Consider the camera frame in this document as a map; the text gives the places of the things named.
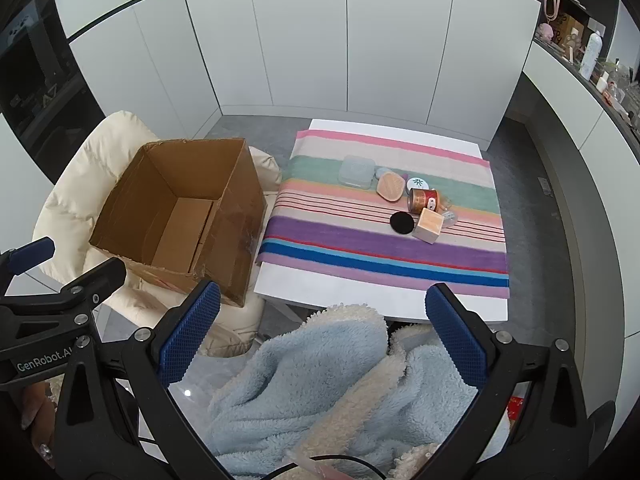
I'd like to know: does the black cable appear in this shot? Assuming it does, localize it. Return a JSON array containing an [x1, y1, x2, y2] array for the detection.
[[262, 454, 393, 480]]

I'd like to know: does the light blue fleece robe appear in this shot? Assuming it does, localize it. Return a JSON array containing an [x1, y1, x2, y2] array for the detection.
[[205, 302, 511, 480]]

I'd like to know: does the black round disc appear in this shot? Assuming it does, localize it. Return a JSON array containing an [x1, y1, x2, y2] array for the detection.
[[390, 211, 416, 236]]

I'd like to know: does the black glass panel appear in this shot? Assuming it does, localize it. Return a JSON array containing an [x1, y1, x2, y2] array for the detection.
[[0, 0, 107, 186]]

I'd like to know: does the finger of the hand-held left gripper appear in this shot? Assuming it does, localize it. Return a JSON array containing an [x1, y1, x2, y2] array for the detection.
[[0, 259, 128, 333], [0, 236, 57, 296]]

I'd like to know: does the wooden block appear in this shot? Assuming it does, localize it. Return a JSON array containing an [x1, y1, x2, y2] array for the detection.
[[412, 207, 445, 245]]

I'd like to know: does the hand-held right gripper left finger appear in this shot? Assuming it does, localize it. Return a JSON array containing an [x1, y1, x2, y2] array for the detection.
[[52, 280, 236, 480]]

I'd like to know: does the striped cloth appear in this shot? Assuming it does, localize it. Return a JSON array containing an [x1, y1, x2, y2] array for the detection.
[[255, 129, 512, 300]]

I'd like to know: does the pink slipper sole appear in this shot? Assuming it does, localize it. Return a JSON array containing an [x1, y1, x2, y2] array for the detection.
[[376, 171, 407, 202]]

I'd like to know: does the person's left hand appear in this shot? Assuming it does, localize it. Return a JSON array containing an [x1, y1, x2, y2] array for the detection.
[[17, 382, 60, 461]]

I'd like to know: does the white table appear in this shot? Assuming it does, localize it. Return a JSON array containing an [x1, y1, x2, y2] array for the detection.
[[252, 119, 512, 323]]

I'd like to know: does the cream padded armchair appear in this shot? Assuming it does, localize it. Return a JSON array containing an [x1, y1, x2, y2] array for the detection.
[[32, 110, 283, 361]]

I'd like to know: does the brown paw print box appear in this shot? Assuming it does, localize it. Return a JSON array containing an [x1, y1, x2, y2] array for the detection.
[[555, 12, 586, 52]]

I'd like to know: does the red gold can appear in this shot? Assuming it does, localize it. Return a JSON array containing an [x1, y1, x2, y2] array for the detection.
[[408, 188, 441, 214]]

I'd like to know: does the clear plastic box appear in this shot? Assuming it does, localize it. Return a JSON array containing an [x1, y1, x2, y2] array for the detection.
[[338, 156, 377, 189]]

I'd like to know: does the brown cardboard box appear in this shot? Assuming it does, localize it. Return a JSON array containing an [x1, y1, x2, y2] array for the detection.
[[89, 137, 268, 308]]

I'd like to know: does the white bottle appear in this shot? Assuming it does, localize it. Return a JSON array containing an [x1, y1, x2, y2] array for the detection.
[[580, 31, 604, 80]]

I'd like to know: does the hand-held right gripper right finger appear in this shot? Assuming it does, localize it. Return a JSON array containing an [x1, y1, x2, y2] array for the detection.
[[425, 282, 596, 480]]

